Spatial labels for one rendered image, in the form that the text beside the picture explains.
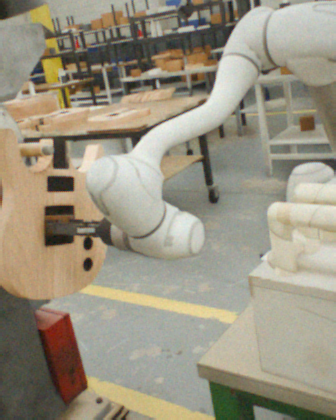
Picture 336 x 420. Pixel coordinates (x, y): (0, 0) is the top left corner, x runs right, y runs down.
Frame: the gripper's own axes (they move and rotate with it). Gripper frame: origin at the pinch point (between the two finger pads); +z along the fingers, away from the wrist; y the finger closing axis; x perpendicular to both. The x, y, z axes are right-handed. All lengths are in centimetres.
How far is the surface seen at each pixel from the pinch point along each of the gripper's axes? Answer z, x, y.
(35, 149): -1.2, 18.5, -9.0
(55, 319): 34, -35, 29
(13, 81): -10.1, 31.3, -22.0
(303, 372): -70, -17, -16
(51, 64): 736, 245, 639
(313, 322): -73, -8, -19
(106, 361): 74, -77, 97
